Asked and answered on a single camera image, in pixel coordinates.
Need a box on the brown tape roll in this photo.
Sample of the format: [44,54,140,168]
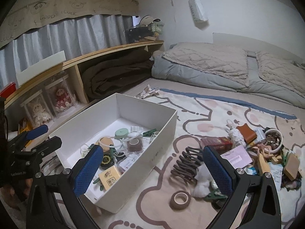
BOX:
[170,190,191,210]
[127,138,143,152]

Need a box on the yellow small box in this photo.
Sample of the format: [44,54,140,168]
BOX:
[98,166,121,190]

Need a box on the black yellow round tin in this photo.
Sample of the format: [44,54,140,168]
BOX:
[100,154,115,170]

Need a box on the white dress doll case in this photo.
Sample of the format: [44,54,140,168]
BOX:
[21,90,53,128]

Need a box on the green clothespin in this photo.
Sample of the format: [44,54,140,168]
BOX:
[204,188,227,202]

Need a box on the wooden bedside shelf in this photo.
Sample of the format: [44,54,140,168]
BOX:
[5,40,164,151]

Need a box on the white receipt paper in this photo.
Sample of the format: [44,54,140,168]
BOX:
[269,162,283,191]

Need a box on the round wooden lid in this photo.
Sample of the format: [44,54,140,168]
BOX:
[95,137,114,152]

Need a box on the pink card booklet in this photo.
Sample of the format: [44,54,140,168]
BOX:
[221,146,252,169]

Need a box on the clear plastic case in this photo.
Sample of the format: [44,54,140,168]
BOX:
[117,153,140,173]

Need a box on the red dress doll case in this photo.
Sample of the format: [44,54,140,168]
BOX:
[45,75,78,118]

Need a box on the red plastic container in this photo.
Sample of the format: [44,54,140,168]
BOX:
[0,82,17,98]

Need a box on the white mesh pouch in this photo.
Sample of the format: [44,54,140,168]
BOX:
[192,163,213,198]

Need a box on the mint green round tin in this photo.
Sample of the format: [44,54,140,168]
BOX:
[115,128,129,139]

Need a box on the dark red small box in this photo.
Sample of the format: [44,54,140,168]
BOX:
[200,136,233,154]

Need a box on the brown leather wallet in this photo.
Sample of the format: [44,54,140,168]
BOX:
[236,123,257,144]

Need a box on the white bowl with trinkets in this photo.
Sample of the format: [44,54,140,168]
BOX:
[262,128,283,154]

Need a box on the white cardboard box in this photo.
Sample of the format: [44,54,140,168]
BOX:
[50,94,177,214]

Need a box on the cartoon print blanket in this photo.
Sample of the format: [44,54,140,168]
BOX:
[47,88,305,229]

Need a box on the brown hair claw clip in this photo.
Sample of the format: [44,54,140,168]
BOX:
[171,146,203,184]

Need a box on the white foam board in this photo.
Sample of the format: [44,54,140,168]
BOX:
[16,51,66,86]

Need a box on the dark brown folded blanket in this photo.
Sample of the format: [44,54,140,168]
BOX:
[81,49,153,99]

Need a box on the grey curtain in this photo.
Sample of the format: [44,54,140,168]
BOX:
[1,15,133,87]

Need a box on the beige cartoon valance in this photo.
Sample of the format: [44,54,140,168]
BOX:
[1,0,139,47]

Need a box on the grey folded duvet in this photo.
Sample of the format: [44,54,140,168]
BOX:
[152,42,304,109]

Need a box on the black bag on shelf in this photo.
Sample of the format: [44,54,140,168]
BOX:
[125,26,158,44]

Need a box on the right beige pillow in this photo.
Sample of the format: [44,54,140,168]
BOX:
[256,51,304,97]

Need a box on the beige pillow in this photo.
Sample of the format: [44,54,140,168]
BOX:
[162,42,249,87]
[256,51,304,97]

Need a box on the left beige pillow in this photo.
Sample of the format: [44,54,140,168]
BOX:
[162,42,249,87]

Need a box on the white cap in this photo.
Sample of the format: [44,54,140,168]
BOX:
[139,15,161,26]

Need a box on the white rope bundle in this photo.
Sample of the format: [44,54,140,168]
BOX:
[225,119,246,146]

